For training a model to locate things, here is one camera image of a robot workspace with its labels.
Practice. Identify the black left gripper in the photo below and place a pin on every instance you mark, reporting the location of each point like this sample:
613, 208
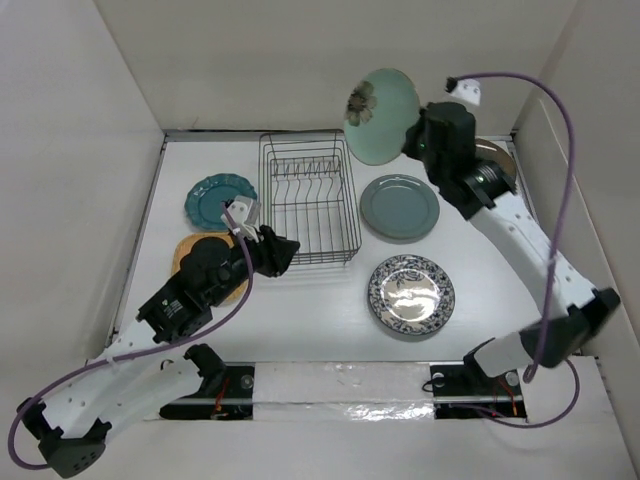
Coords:
275, 251

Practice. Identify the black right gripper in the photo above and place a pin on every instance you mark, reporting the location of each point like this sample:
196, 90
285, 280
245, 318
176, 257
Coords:
413, 144

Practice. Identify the mint green flower plate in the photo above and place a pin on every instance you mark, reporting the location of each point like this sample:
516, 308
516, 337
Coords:
379, 111

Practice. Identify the grey-blue round plate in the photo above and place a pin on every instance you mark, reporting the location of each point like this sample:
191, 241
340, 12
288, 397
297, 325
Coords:
400, 207

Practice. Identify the blue floral white plate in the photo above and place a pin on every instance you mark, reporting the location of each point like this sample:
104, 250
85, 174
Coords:
411, 295

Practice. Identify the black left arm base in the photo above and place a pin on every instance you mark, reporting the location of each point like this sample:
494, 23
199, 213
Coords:
225, 390

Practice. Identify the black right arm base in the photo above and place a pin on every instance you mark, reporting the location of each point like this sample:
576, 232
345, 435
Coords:
457, 394

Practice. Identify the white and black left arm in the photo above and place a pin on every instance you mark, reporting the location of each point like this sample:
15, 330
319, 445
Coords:
158, 358

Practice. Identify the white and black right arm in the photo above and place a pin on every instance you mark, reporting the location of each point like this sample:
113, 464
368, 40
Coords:
573, 310

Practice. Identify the brown speckled plate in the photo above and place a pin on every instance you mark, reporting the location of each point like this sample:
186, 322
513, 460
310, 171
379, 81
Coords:
490, 151

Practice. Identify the teal scalloped plate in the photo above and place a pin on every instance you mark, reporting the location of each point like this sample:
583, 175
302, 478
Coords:
203, 202

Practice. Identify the woven bamboo plate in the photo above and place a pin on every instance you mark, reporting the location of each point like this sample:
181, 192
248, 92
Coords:
199, 250

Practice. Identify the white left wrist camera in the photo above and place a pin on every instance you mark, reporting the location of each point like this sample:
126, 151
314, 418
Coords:
240, 215

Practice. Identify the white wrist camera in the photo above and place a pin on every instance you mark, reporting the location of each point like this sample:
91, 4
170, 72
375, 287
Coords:
240, 215
464, 90

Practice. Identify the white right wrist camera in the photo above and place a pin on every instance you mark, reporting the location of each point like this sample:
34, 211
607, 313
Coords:
464, 90

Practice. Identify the grey wire dish rack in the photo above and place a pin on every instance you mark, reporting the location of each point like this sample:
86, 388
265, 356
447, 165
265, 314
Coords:
307, 194

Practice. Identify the silver mounting rail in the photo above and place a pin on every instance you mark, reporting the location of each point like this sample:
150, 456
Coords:
360, 391

